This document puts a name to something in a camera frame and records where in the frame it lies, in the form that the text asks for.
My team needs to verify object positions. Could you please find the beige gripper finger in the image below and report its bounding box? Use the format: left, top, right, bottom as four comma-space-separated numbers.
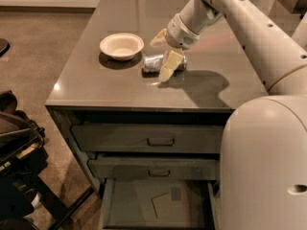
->
150, 29, 167, 48
158, 48, 184, 82

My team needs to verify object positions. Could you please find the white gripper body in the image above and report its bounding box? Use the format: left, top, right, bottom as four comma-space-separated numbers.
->
165, 13, 200, 50

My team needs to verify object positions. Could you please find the silver blue redbull can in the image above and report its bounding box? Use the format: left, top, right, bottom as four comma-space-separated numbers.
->
143, 55, 187, 74

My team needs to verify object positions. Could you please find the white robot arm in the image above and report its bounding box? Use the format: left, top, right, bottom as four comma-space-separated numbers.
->
151, 0, 307, 230

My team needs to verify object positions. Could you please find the grey top left drawer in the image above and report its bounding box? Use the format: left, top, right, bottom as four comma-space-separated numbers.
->
71, 124, 223, 153

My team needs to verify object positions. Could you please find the grey middle left drawer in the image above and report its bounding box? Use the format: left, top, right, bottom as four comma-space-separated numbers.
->
88, 154, 220, 180

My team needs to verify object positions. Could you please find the grey open bottom drawer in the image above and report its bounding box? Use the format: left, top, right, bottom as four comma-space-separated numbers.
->
98, 179, 220, 230

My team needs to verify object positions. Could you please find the white paper bowl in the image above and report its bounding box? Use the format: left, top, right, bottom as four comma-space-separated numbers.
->
100, 33, 144, 61

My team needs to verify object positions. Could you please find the brown square card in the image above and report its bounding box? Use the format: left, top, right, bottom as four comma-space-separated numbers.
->
151, 193, 173, 219

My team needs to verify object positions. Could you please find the black round object at left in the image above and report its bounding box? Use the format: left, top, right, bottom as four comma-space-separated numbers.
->
0, 38, 10, 57

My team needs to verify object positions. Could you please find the black office chair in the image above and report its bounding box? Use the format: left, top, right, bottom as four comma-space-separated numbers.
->
0, 90, 93, 230

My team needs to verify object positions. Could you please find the grey counter cabinet frame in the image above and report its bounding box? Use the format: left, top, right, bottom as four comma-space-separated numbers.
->
48, 105, 232, 192

